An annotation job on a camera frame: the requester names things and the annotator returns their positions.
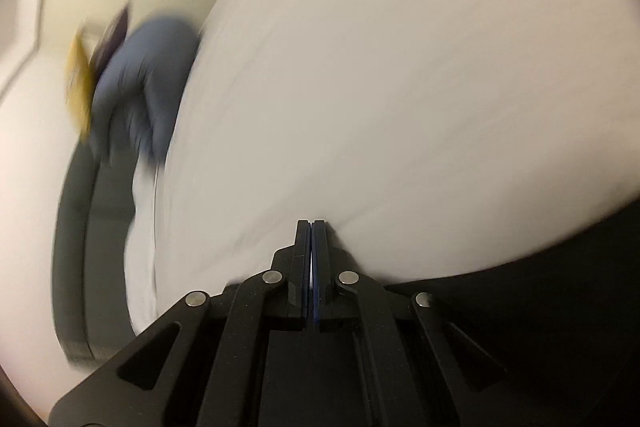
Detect dark purple cloth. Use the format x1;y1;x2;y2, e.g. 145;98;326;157
91;1;135;75

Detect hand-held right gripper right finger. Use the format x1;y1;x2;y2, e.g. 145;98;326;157
312;220;556;427

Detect blue-grey pants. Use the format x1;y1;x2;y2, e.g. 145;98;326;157
91;14;202;168

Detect yellow flat object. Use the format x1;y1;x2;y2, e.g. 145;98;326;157
64;23;99;142

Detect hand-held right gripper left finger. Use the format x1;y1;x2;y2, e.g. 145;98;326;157
48;220;313;427

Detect white sheet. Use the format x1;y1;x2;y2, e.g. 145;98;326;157
122;0;638;338

